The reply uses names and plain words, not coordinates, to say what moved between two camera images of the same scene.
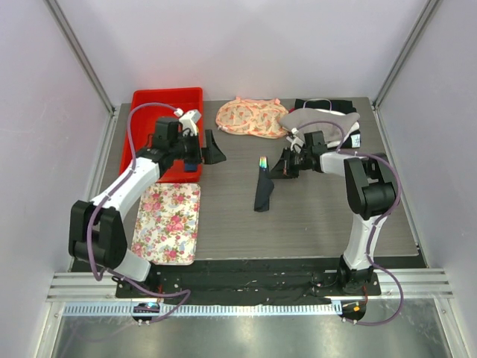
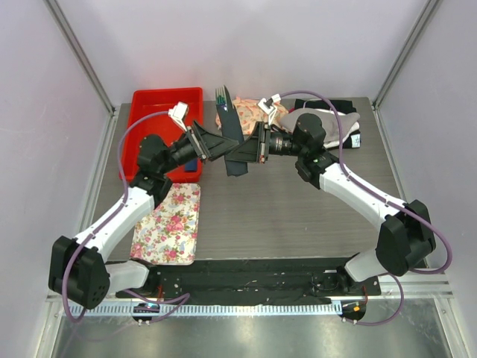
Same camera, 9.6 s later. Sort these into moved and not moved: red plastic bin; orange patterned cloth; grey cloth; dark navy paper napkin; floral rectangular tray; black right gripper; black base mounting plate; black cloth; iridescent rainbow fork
Moved: iridescent rainbow fork; dark navy paper napkin; black right gripper
Not moved: orange patterned cloth; floral rectangular tray; black cloth; red plastic bin; black base mounting plate; grey cloth
